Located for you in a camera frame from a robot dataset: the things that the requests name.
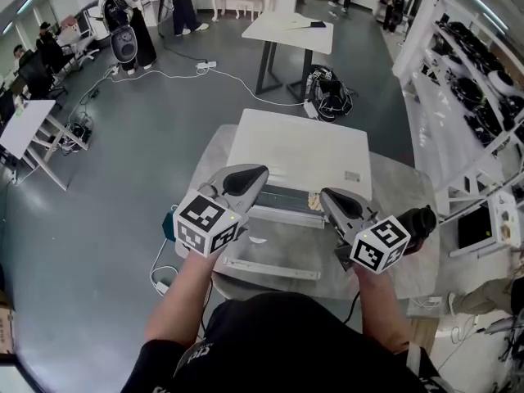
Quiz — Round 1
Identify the white power strip cable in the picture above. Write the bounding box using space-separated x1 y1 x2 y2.
150 237 181 286

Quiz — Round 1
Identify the wooden board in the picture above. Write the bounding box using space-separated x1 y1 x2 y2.
409 317 439 355

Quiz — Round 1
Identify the person's right forearm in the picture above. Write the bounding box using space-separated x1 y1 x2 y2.
354 266 410 354

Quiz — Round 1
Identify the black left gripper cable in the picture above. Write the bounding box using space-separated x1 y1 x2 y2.
199 280 213 340

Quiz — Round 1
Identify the black bag with cables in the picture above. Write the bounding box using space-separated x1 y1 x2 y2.
306 64 355 122

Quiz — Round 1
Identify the brown cardboard box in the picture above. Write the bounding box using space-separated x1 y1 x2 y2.
0 300 17 354

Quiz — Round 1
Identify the long white floor cable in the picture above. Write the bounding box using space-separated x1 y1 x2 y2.
108 67 310 106

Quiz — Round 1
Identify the white oval shell device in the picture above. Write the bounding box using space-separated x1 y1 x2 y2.
110 26 138 65

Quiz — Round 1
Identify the white tray of parts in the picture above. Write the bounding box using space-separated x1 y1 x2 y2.
489 192 519 245

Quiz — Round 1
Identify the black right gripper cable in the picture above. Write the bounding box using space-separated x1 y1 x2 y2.
342 291 361 325

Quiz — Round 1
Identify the dark teal bin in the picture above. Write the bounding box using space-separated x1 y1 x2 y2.
162 213 178 241

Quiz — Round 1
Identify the white oven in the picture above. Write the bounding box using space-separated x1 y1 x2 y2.
226 108 373 228

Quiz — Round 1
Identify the person's black shirt torso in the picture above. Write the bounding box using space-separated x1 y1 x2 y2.
124 291 447 393

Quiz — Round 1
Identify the person's left forearm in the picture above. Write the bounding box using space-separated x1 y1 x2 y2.
145 247 222 346

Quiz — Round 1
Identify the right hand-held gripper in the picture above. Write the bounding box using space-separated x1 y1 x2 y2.
319 188 412 273

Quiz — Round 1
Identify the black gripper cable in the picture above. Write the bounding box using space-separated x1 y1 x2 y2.
199 280 213 340
342 291 361 325

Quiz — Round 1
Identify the black thermos jug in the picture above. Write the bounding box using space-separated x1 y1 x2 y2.
395 205 438 257

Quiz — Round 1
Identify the white table with black legs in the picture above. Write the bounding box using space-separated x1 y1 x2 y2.
241 10 335 106

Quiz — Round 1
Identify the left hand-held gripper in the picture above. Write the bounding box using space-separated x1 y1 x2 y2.
172 163 270 258

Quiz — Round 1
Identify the grey marble table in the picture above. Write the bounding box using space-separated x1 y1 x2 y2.
175 124 441 301

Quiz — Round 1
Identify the white shelving rack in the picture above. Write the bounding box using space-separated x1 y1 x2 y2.
391 0 524 257

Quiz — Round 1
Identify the black office chair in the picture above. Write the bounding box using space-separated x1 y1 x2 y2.
18 51 69 102

